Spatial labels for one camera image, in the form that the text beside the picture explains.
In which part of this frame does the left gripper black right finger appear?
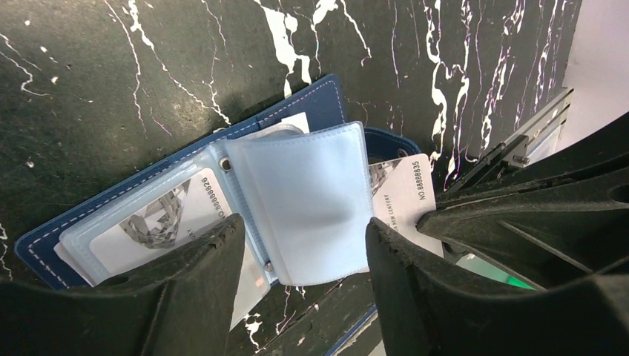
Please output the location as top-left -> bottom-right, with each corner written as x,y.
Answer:
366,218 -> 628,355

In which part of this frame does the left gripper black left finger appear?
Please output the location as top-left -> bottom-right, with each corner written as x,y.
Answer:
1,214 -> 246,355

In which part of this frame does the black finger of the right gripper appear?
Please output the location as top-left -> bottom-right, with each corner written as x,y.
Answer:
417,168 -> 628,289
436,113 -> 628,202

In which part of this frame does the grey credit card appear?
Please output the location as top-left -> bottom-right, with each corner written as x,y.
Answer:
89,168 -> 232,283
369,154 -> 444,257

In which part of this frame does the navy blue card holder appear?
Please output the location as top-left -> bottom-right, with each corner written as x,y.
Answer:
13,73 -> 424,356

